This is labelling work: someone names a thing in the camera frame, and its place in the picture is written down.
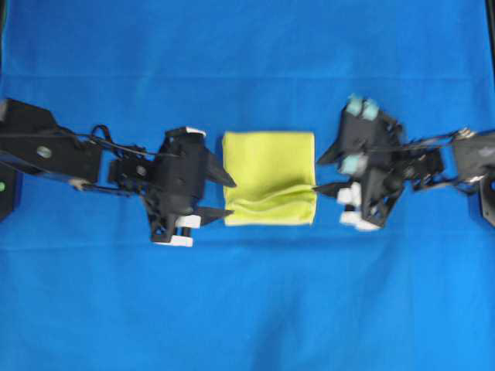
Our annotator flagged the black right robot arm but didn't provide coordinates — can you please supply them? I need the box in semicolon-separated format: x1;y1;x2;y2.
313;94;494;231

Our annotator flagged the blue table cloth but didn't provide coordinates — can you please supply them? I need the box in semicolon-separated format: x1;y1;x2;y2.
1;1;494;370

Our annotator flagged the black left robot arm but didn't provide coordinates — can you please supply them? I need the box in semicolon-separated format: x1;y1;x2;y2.
1;98;236;247

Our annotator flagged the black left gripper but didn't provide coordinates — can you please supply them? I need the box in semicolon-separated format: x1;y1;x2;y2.
145;127;237;247

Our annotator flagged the yellow-green square towel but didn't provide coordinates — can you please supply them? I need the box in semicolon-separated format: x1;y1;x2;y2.
222;131;317;226

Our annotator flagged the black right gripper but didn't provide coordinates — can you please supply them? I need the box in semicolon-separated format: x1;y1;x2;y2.
312;94;405;232

